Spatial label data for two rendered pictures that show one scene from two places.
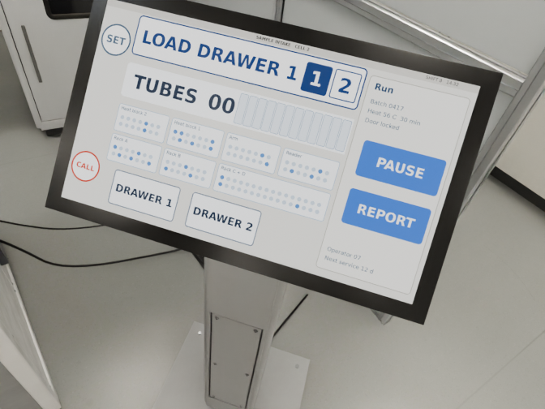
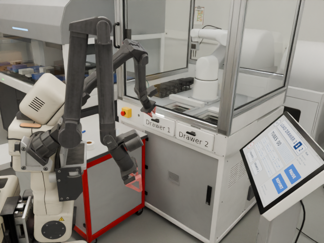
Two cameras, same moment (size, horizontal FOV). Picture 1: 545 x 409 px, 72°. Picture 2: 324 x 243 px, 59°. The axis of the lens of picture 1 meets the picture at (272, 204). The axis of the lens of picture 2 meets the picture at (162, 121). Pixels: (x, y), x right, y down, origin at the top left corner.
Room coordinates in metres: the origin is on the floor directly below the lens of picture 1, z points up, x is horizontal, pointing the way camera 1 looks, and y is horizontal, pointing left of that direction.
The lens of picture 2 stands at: (-0.19, -1.04, 1.66)
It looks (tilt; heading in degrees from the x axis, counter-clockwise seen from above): 22 degrees down; 86
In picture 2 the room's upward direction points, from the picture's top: 2 degrees clockwise
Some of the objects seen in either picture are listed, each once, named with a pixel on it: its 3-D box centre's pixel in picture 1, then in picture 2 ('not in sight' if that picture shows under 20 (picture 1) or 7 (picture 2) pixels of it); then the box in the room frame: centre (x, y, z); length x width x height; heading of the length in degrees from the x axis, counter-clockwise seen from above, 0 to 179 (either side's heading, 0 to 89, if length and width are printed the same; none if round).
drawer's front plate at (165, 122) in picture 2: not in sight; (158, 123); (-0.07, 0.89, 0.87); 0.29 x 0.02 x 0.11; 135
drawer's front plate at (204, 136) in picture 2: not in sight; (194, 136); (0.16, 0.67, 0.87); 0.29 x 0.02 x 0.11; 135
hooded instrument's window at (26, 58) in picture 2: not in sight; (67, 53); (-1.03, 2.35, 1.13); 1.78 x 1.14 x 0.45; 135
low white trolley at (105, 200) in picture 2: not in sight; (93, 176); (-0.57, 0.97, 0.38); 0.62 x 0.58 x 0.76; 135
